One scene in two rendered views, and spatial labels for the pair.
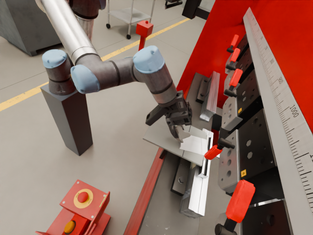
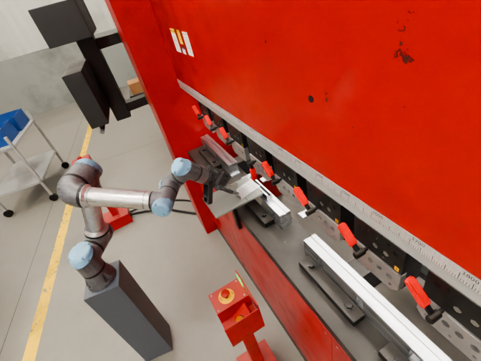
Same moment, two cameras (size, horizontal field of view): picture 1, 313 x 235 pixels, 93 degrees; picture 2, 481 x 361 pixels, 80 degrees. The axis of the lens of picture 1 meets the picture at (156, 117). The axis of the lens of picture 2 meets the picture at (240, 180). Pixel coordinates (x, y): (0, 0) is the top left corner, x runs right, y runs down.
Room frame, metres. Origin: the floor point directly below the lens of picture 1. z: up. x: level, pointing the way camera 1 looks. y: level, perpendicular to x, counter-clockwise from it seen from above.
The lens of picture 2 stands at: (-0.65, 0.26, 1.91)
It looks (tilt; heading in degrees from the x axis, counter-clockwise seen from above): 37 degrees down; 337
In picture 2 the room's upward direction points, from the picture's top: 15 degrees counter-clockwise
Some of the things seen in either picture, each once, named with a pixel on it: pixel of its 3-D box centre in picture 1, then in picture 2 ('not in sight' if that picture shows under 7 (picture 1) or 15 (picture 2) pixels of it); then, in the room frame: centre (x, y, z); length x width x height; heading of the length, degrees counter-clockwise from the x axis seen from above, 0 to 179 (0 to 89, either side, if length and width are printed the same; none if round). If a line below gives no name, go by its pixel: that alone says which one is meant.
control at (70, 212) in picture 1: (78, 212); (234, 306); (0.05, 0.15, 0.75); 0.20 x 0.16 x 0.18; 176
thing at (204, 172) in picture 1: (206, 155); (259, 187); (0.38, -0.26, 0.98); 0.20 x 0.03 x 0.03; 176
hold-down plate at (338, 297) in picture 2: not in sight; (328, 287); (-0.20, -0.16, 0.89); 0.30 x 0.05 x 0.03; 176
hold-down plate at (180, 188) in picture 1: (184, 161); (255, 207); (0.36, -0.20, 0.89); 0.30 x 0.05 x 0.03; 176
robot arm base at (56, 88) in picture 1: (61, 81); (97, 273); (0.61, 0.64, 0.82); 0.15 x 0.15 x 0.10
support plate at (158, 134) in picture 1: (177, 135); (232, 196); (0.41, -0.12, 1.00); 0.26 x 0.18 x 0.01; 86
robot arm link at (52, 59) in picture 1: (57, 64); (86, 258); (0.62, 0.63, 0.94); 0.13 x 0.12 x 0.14; 145
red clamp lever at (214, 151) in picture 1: (217, 151); (253, 170); (0.25, -0.19, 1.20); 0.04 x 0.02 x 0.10; 86
